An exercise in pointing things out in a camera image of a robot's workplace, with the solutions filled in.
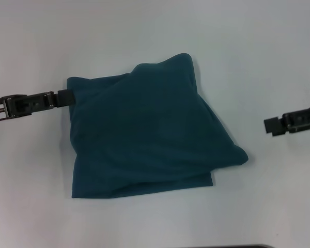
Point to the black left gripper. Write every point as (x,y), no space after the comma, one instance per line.
(0,108)

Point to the teal shirt with FREE print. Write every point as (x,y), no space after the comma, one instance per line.
(157,129)

